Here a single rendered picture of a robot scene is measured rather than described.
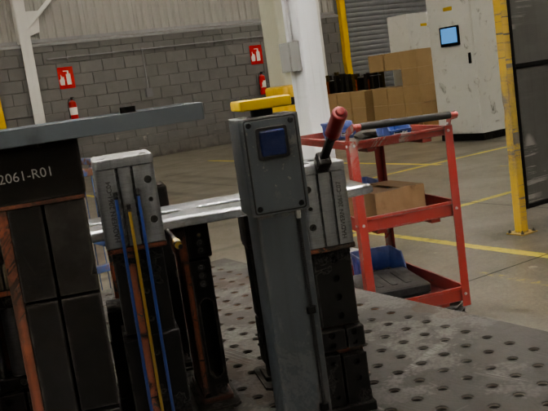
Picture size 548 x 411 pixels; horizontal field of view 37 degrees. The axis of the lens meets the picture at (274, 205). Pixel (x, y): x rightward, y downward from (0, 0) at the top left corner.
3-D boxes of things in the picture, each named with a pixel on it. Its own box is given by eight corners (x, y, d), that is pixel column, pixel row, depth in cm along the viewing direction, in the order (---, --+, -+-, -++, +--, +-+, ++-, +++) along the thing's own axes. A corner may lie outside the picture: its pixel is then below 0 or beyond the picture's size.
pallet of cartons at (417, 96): (455, 121, 1448) (447, 45, 1427) (423, 128, 1403) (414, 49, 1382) (407, 124, 1545) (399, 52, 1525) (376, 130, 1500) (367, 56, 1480)
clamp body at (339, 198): (363, 384, 126) (333, 153, 121) (390, 410, 115) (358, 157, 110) (303, 398, 124) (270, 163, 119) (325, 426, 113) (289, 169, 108)
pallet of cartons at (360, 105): (399, 125, 1562) (395, 86, 1550) (369, 130, 1517) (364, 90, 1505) (357, 126, 1659) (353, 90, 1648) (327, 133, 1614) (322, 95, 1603)
